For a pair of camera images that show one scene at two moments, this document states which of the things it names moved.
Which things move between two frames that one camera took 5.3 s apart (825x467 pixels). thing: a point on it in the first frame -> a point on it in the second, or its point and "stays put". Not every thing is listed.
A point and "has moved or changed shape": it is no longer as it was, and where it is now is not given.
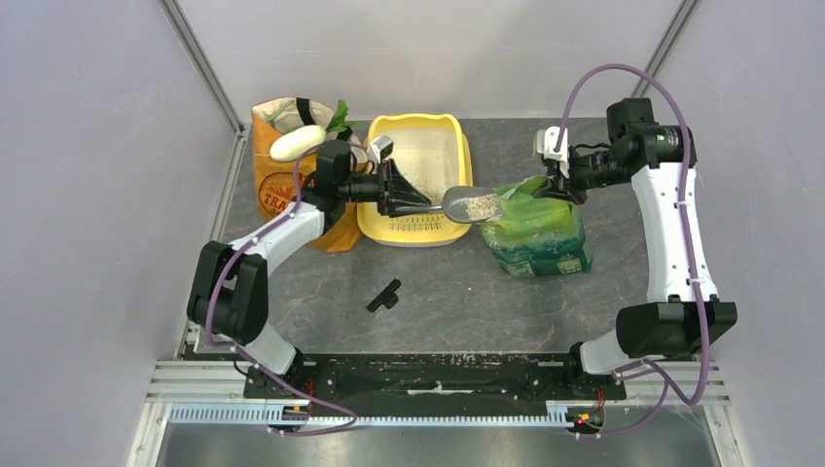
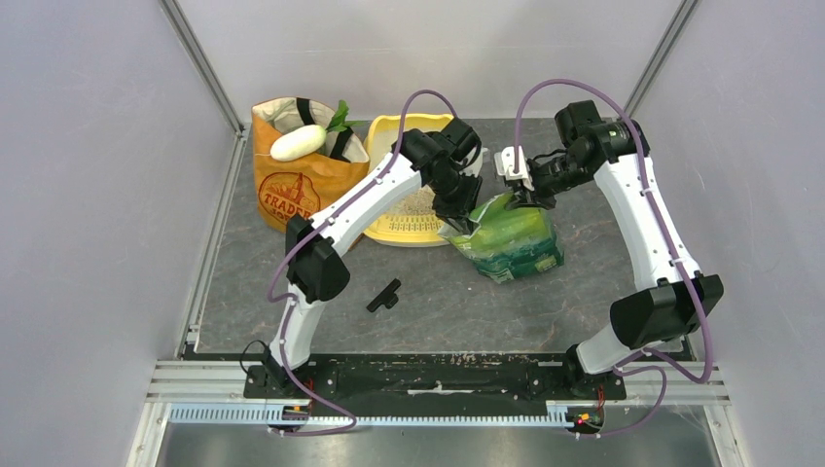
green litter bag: x=536 y=235 has moved or changed shape
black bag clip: x=388 y=297 stays put
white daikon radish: x=297 y=142 stays put
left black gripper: x=394 y=191 -> x=458 y=212
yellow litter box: x=435 y=154 stays put
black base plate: x=442 y=377 stays put
